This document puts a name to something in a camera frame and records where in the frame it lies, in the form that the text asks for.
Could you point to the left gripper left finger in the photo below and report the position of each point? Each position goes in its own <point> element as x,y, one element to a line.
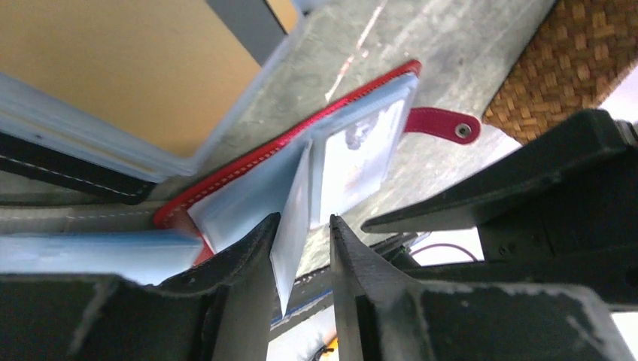
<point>219,310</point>

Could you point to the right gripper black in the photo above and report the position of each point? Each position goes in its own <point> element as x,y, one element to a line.
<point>582,231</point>

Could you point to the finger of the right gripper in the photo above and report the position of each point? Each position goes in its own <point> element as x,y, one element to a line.
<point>454,256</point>

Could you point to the black card holder open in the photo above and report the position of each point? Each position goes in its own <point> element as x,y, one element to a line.
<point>111,98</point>

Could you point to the red card holder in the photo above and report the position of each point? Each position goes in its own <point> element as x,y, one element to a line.
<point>326,164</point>

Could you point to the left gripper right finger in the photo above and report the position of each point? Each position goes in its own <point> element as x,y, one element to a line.
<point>382,313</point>

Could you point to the grey card holder open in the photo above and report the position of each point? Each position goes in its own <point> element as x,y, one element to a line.
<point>94,239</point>

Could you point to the brown wicker basket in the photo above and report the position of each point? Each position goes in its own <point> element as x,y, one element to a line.
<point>582,51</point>

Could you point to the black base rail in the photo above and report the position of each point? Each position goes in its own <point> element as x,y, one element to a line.
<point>310,292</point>

